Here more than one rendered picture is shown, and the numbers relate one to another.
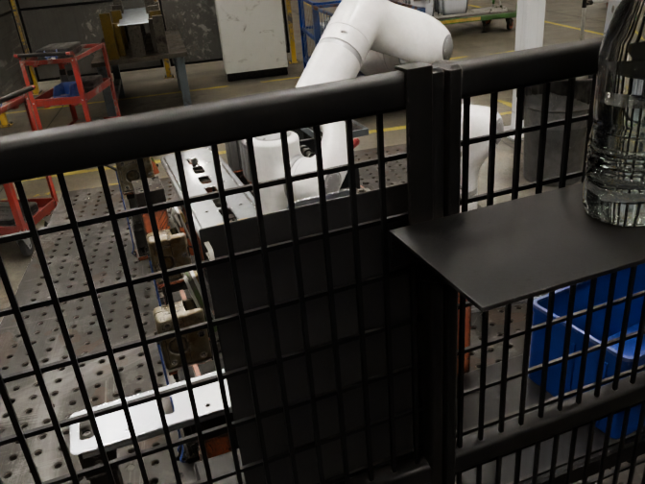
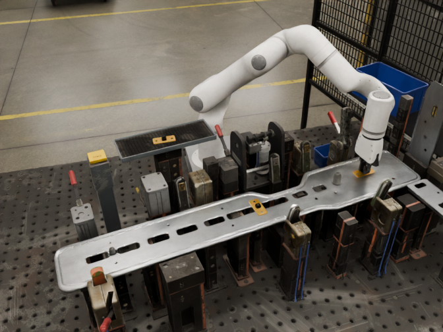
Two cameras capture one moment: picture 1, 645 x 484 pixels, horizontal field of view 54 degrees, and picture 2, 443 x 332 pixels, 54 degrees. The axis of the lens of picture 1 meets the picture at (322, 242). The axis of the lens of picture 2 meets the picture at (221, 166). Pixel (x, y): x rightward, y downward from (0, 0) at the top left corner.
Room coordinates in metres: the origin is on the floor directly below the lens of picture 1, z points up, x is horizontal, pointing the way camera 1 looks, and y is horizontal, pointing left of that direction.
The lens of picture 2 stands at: (1.66, 1.39, 2.08)
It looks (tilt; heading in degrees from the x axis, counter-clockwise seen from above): 37 degrees down; 266
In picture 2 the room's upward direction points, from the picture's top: 1 degrees counter-clockwise
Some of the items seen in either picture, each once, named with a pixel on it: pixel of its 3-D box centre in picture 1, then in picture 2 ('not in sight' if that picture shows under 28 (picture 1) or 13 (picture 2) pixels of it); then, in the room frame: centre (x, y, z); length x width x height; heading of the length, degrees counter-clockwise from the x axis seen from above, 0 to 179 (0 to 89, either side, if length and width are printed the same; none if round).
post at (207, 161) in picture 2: not in sight; (211, 199); (1.62, 0.04, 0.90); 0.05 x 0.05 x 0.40; 19
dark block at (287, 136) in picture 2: not in sight; (281, 176); (1.32, -0.06, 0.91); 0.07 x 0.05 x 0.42; 109
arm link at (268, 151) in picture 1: (279, 172); (378, 110); (1.01, 0.06, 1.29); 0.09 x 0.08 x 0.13; 53
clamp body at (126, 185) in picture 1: (142, 205); (113, 327); (1.95, 0.58, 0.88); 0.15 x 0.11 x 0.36; 109
